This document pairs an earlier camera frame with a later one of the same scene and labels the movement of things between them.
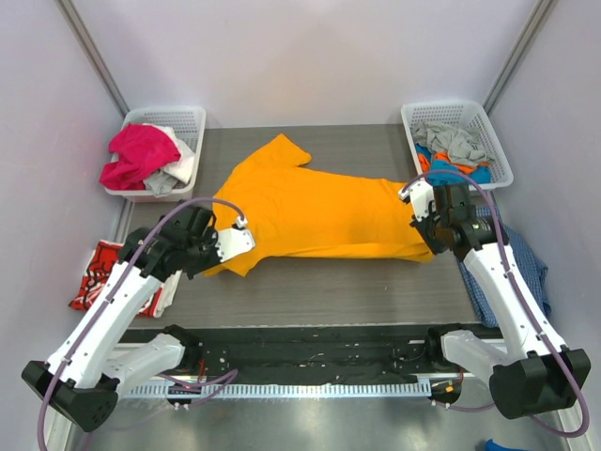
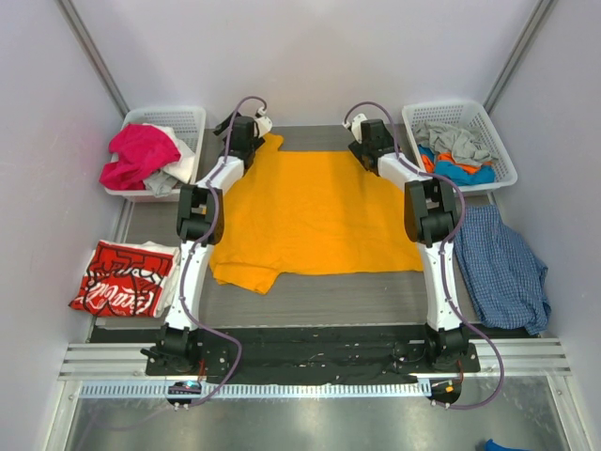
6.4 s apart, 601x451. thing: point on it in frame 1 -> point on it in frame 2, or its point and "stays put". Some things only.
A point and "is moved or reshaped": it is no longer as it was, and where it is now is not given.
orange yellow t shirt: [296, 210] is moved or reshaped
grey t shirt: [459, 147] stays put
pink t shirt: [140, 150] stays put
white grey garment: [165, 180] stays put
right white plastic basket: [467, 114] stays put
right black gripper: [430, 230] -> [356, 148]
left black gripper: [207, 256] -> [225, 125]
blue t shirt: [482, 174] stays put
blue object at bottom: [491, 445] stays put
